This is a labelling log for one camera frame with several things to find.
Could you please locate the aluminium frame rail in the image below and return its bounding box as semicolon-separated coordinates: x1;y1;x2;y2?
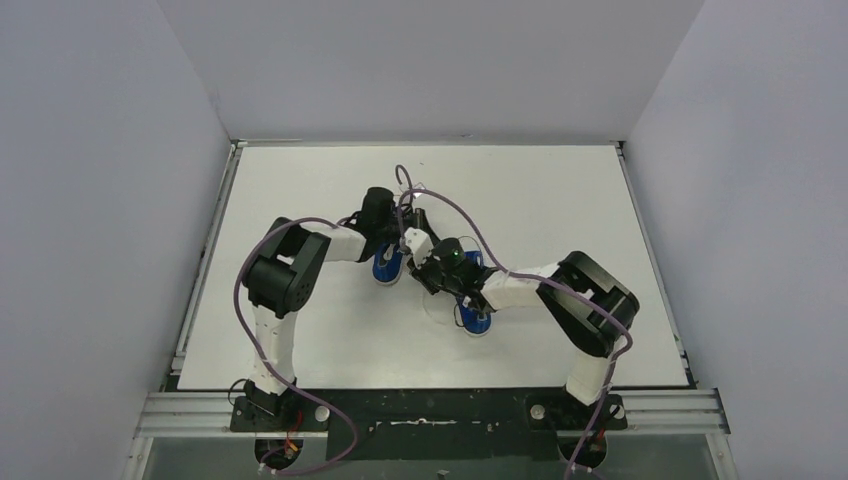
136;388;730;439

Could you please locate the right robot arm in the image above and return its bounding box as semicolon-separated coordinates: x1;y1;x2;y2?
392;229;640;430

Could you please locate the blue sneaker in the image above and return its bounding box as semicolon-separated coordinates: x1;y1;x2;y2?
453;250;494;338
372;243;404;287

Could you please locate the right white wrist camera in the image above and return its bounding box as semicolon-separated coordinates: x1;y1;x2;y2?
401;227;433;265

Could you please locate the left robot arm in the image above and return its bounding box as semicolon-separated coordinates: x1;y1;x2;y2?
234;187;439;427

